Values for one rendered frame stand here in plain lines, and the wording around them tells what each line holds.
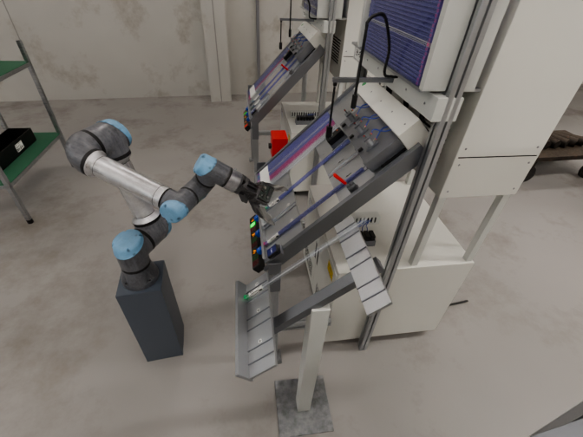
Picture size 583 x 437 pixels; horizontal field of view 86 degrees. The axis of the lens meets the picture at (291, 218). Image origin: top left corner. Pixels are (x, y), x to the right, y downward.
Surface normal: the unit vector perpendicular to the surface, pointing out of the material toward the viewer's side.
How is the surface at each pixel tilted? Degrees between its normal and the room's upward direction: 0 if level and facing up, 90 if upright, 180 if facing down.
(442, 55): 90
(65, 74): 90
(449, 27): 90
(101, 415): 0
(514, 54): 90
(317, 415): 0
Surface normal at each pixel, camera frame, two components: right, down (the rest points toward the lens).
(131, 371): 0.04, -0.77
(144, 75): 0.23, 0.62
